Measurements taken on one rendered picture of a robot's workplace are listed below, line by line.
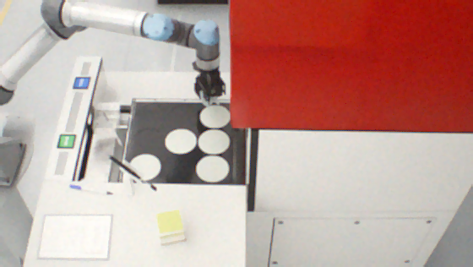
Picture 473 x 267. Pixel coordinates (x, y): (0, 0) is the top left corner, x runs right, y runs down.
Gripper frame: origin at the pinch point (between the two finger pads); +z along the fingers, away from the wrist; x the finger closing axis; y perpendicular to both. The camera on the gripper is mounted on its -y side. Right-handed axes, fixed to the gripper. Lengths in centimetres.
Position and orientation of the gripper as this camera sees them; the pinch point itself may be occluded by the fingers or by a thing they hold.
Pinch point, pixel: (207, 101)
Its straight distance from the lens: 196.4
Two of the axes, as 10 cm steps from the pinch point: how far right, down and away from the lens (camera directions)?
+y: 4.5, 6.9, -5.6
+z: -0.1, 6.3, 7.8
